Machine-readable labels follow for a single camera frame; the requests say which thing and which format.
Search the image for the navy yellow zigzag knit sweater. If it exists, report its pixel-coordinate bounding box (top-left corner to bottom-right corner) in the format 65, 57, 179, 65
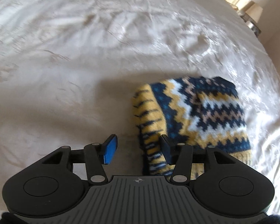
132, 76, 252, 176

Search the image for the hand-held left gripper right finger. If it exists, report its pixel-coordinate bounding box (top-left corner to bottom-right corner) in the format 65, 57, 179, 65
160, 134, 236, 184

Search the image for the table lamp with shade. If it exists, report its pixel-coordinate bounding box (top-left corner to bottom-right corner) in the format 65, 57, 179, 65
238, 10, 262, 36

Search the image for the cream patterned bedspread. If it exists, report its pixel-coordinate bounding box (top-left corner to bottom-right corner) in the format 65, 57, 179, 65
0, 0, 280, 217

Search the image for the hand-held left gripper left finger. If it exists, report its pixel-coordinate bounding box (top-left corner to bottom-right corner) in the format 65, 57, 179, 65
41, 134, 119, 185

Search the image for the cream lampshade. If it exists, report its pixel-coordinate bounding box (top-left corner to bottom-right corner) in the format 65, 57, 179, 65
244, 1, 264, 22

